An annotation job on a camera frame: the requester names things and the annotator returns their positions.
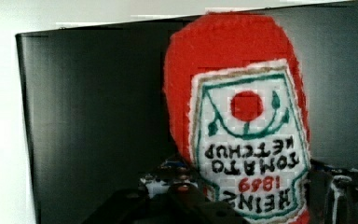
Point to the red plush ketchup bottle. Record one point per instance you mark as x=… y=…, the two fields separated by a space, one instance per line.
x=238 y=114

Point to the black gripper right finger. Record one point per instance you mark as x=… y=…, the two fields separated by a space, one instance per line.
x=333 y=194

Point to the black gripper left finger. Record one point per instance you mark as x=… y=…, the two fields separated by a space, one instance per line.
x=169 y=194

